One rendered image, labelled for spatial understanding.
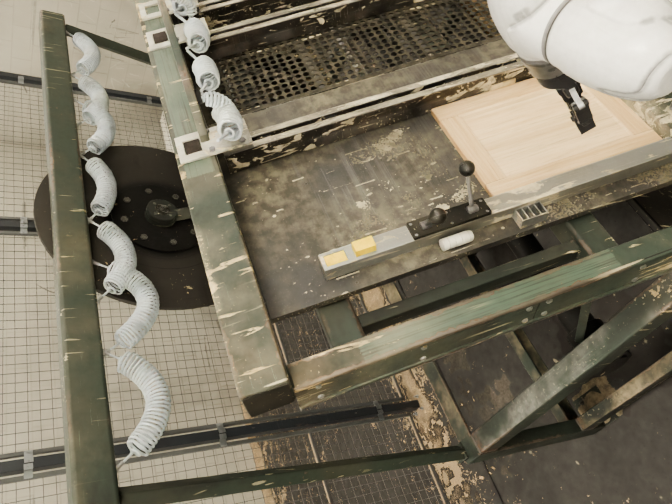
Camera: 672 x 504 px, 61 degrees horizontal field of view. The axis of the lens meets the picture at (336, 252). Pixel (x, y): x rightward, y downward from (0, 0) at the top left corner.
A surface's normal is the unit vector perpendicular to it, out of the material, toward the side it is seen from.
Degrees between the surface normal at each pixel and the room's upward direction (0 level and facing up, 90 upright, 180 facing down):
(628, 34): 24
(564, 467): 0
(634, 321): 0
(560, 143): 60
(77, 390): 90
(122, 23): 90
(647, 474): 0
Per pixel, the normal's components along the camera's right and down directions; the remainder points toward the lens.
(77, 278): 0.40, -0.66
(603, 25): -0.64, -0.22
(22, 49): 0.32, 0.77
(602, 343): -0.85, -0.02
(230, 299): -0.08, -0.59
